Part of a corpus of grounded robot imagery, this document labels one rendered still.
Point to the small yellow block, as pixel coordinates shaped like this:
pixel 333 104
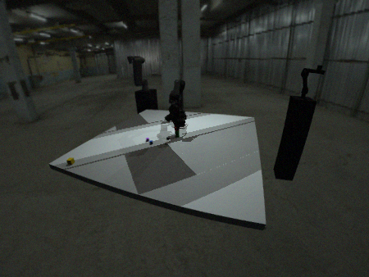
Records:
pixel 70 161

